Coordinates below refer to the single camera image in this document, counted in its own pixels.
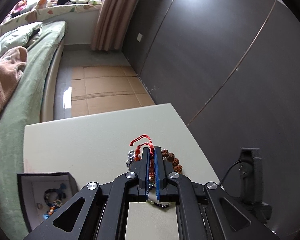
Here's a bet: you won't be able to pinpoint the dark bead bracelet green accents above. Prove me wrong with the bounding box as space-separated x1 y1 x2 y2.
147 199 171 210

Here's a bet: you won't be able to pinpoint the blue flower jewelry in box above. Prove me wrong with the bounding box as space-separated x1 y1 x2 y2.
43 183 67 220

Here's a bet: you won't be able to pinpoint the black square jewelry box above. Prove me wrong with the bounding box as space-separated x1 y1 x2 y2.
17 172 78 232

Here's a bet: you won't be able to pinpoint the white table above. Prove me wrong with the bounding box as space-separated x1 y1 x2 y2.
23 103 220 240

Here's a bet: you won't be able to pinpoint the dark wardrobe doors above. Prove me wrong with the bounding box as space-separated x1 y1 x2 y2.
122 0 300 239

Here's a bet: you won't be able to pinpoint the flattened cardboard on floor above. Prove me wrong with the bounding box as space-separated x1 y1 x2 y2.
71 66 155 117

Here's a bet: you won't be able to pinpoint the bed with green sheet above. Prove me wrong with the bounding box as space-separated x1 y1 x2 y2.
0 21 66 239

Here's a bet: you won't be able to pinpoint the pink fleece blanket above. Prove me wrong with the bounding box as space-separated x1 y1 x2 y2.
0 46 27 113

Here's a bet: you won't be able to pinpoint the right pink curtain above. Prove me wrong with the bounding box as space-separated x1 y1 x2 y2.
91 0 139 51

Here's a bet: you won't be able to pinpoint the pale green quilt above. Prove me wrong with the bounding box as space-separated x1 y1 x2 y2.
0 22 43 56

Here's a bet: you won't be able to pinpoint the floral window sill cushion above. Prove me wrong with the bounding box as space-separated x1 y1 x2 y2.
0 0 102 34

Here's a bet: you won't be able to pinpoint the black cable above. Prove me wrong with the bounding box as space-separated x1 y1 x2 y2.
219 159 243 186

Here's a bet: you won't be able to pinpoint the red cord bracelet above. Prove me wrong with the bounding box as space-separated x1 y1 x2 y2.
129 134 156 161

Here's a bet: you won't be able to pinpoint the silver chain bracelet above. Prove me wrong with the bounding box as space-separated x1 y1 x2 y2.
125 150 137 172

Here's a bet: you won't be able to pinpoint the brown rudraksha bead bracelet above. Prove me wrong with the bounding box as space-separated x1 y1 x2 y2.
161 149 184 175

